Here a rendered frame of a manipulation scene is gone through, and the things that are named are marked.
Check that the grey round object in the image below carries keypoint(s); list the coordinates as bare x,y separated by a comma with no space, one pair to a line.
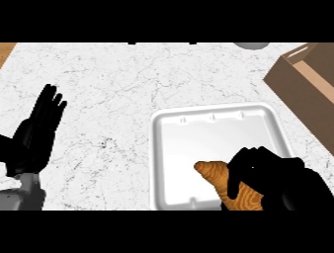
252,45

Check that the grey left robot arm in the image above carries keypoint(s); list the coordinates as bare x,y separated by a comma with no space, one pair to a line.
16,197

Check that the white foam tray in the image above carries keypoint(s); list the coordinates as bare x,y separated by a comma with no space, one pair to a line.
207,138

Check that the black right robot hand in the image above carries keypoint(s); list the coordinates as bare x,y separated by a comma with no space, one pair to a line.
281,178

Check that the brown cardboard box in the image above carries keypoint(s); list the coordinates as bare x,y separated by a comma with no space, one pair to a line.
320,95

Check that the brown croissant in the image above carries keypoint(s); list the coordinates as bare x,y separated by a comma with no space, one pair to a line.
218,179

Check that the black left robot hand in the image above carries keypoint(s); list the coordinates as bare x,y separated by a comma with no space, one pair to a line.
36,138

